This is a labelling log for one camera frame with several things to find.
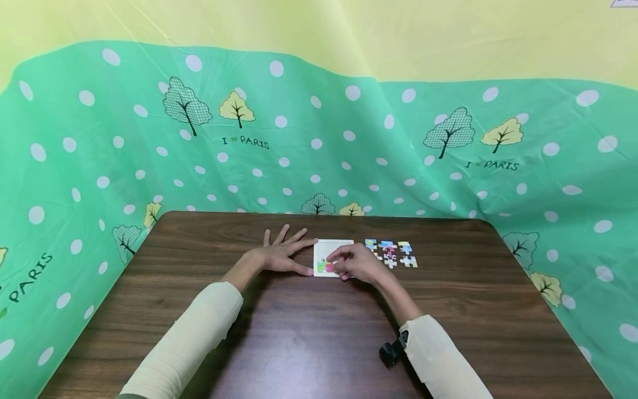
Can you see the person's right hand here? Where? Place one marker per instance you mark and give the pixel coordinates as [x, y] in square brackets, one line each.
[364, 264]

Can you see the person's left hand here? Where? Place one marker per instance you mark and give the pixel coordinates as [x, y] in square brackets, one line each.
[276, 258]

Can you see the person's right thumb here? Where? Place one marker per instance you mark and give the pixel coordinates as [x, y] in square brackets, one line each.
[340, 267]

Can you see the person's right index finger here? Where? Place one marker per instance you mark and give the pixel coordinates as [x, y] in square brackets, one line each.
[341, 251]

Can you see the person's right fingers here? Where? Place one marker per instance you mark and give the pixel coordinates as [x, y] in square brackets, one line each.
[345, 276]

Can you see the person's left middle finger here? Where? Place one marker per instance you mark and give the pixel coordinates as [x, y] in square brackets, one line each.
[297, 235]

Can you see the person's left index finger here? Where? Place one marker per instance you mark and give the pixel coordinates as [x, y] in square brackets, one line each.
[304, 244]

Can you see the person's left thumb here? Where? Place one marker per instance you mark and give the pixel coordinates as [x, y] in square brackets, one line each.
[302, 269]

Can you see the person's left ring finger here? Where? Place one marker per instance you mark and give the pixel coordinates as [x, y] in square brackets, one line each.
[281, 234]

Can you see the white square puzzle tray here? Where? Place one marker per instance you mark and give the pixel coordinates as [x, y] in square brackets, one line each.
[323, 249]

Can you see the person's left forearm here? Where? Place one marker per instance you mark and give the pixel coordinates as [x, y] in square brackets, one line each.
[202, 328]

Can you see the person's right forearm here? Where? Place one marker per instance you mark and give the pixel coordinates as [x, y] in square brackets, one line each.
[438, 349]

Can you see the green puzzle piece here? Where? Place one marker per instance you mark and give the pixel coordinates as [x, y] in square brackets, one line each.
[321, 266]

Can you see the group of colourful jigsaw parts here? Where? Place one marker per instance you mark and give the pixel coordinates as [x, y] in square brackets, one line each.
[390, 259]

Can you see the black wrist band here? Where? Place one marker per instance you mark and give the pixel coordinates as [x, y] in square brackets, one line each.
[392, 351]

